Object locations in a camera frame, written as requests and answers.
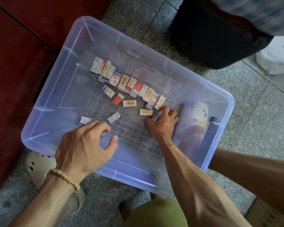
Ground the person's right forearm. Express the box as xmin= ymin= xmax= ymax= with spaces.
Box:
xmin=158 ymin=137 xmax=251 ymax=227

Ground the row of erasers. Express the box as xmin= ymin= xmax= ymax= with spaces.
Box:
xmin=89 ymin=55 xmax=167 ymax=112

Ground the person's left hand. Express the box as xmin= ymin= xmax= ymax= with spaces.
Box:
xmin=55 ymin=120 xmax=119 ymax=185

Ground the crumpled white plastic bag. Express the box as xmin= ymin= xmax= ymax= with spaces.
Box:
xmin=256 ymin=35 xmax=284 ymax=76

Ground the person's left forearm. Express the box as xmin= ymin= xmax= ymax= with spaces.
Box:
xmin=9 ymin=175 xmax=81 ymax=227

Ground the person's cream clog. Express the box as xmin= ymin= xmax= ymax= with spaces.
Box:
xmin=180 ymin=102 xmax=210 ymax=131
xmin=26 ymin=151 xmax=86 ymax=218

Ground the clear plastic storage bin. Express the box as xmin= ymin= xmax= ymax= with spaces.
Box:
xmin=21 ymin=16 xmax=235 ymax=199

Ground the person's right cream clog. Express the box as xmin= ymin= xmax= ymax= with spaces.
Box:
xmin=180 ymin=102 xmax=210 ymax=131

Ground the person's right hand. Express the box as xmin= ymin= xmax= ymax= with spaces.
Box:
xmin=146 ymin=105 xmax=180 ymax=142

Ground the person's left cream clog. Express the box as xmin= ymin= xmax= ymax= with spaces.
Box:
xmin=26 ymin=151 xmax=86 ymax=218

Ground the black stool red cushion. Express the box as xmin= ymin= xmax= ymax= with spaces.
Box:
xmin=169 ymin=0 xmax=274 ymax=70

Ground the red display counter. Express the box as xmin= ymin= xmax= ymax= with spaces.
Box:
xmin=0 ymin=0 xmax=114 ymax=201

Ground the person's right leg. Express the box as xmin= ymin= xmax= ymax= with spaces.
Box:
xmin=208 ymin=147 xmax=284 ymax=220

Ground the blue white eraser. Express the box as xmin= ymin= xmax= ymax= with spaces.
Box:
xmin=101 ymin=84 xmax=115 ymax=98

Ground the beaded wooden bracelet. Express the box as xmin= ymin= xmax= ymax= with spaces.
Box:
xmin=48 ymin=168 xmax=81 ymax=191

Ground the flat brown cardboard piece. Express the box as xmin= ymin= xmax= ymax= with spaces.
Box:
xmin=245 ymin=196 xmax=284 ymax=227

